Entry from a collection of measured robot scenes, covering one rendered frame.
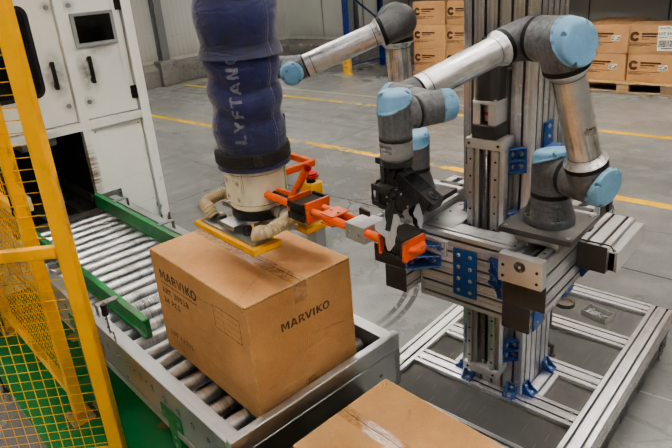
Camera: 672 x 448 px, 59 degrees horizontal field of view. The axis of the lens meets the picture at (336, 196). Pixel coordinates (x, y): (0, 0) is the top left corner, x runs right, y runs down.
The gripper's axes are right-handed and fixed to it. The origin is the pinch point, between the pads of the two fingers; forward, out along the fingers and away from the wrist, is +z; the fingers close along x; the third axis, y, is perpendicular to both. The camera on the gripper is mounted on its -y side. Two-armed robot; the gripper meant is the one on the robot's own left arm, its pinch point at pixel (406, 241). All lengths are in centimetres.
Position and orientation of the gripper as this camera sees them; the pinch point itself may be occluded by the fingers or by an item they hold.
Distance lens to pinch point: 139.8
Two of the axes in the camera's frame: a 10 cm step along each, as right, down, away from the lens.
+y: -6.4, -2.4, 7.3
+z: 0.8, 9.2, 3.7
